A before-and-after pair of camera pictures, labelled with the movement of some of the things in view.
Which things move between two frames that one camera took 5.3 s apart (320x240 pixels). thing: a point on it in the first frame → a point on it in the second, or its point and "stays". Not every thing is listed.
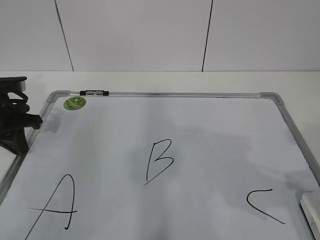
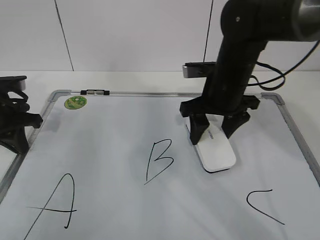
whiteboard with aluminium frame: x=160 y=166 stays
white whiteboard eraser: x=310 y=205 → x=213 y=148
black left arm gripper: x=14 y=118 stays
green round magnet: x=74 y=103 stays
